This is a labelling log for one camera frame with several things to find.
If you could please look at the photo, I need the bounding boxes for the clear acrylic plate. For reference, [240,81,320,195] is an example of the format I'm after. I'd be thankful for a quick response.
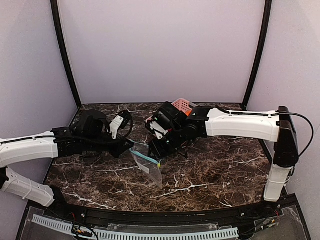
[107,223,219,235]

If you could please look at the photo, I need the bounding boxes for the pink plastic basket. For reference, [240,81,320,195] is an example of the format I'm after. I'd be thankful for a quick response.
[145,98,197,124]

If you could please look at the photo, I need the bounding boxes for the black corner post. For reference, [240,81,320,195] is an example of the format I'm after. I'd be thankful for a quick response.
[50,0,83,109]
[241,0,273,110]

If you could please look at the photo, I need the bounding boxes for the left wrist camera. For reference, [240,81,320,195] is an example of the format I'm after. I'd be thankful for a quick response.
[109,110,134,140]

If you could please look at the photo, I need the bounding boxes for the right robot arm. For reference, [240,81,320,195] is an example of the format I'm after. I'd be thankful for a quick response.
[145,100,311,202]

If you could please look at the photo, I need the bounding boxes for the black front frame rail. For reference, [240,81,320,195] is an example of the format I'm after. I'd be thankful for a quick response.
[44,201,284,227]

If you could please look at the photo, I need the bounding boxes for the white slotted cable duct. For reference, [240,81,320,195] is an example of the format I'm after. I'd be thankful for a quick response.
[31,214,239,240]

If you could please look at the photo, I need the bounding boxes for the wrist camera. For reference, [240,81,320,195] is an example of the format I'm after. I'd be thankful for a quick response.
[146,119,169,140]
[109,110,134,140]

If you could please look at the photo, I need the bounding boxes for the right black corner post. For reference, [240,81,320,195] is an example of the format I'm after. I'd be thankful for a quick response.
[241,0,273,110]

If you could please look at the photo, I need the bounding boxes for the clear zip top bag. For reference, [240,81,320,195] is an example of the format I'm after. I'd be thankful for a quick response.
[129,141,163,189]

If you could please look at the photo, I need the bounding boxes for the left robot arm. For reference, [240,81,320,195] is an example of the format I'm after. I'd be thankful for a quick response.
[0,110,134,208]

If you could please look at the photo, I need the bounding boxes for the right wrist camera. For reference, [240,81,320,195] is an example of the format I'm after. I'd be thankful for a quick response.
[146,119,169,140]

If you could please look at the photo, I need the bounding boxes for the left black corner post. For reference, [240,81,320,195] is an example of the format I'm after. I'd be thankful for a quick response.
[50,0,83,109]

